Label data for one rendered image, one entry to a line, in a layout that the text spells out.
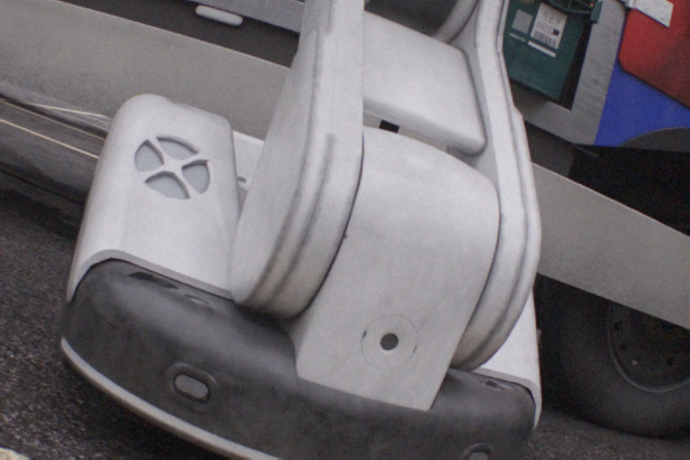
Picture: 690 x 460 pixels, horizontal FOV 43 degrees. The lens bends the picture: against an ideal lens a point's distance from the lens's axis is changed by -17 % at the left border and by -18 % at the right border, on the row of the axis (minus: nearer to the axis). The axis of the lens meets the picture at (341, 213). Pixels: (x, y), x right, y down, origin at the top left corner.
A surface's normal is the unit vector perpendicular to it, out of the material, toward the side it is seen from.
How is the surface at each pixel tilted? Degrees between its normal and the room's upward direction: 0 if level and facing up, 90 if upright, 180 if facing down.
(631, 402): 69
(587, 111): 90
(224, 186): 38
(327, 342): 90
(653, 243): 90
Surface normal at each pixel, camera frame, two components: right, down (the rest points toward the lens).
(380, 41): 0.42, -0.69
